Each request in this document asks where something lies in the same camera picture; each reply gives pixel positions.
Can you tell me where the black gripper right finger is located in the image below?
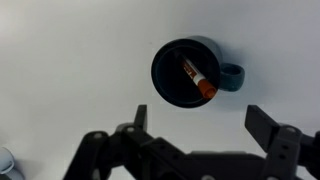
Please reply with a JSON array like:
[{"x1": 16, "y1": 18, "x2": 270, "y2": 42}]
[{"x1": 244, "y1": 104, "x2": 320, "y2": 180}]

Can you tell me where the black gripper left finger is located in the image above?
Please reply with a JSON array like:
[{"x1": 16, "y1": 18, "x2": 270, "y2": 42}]
[{"x1": 63, "y1": 104, "x2": 188, "y2": 180}]

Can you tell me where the orange capped sharpie marker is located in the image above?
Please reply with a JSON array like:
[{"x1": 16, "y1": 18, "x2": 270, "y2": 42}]
[{"x1": 173, "y1": 49, "x2": 219, "y2": 100}]

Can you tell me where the dark teal speckled mug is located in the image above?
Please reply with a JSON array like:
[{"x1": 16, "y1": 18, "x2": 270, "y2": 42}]
[{"x1": 150, "y1": 35, "x2": 246, "y2": 109}]

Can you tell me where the white printed mug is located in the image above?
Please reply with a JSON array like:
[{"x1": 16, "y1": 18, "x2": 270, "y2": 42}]
[{"x1": 0, "y1": 146, "x2": 16, "y2": 175}]

